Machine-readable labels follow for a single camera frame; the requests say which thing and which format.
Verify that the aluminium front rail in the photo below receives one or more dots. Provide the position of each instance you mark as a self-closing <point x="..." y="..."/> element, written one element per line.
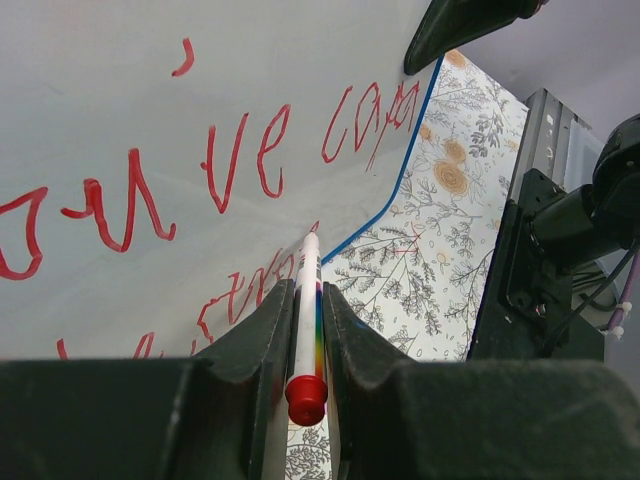
<point x="558" y="143"/>

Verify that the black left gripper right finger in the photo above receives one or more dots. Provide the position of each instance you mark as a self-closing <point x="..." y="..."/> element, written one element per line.
<point x="392" y="417"/>

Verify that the red white marker pen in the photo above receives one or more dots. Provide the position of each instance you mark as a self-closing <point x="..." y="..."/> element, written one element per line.
<point x="306" y="390"/>

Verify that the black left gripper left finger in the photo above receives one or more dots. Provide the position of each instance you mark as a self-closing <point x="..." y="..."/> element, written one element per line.
<point x="220" y="414"/>

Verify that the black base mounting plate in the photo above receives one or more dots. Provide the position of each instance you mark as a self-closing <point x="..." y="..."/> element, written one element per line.
<point x="522" y="305"/>

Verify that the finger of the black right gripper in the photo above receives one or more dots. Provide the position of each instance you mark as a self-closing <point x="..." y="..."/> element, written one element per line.
<point x="449" y="24"/>

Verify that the blue framed whiteboard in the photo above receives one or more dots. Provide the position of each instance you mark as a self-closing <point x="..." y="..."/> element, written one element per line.
<point x="161" y="161"/>

